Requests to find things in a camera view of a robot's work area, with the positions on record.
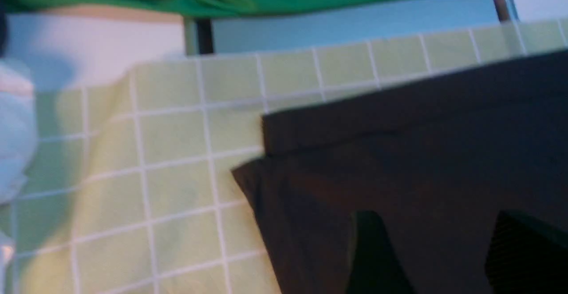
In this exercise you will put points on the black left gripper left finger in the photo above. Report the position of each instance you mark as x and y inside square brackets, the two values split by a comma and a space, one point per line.
[374, 267]

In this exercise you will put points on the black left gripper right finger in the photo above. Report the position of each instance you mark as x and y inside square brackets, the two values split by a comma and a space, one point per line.
[527, 256]

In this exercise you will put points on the white crumpled shirt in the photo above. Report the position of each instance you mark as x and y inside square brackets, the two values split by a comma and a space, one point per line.
[18, 128]

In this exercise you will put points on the dark gray long-sleeve shirt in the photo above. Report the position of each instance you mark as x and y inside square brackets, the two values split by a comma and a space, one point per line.
[437, 160]

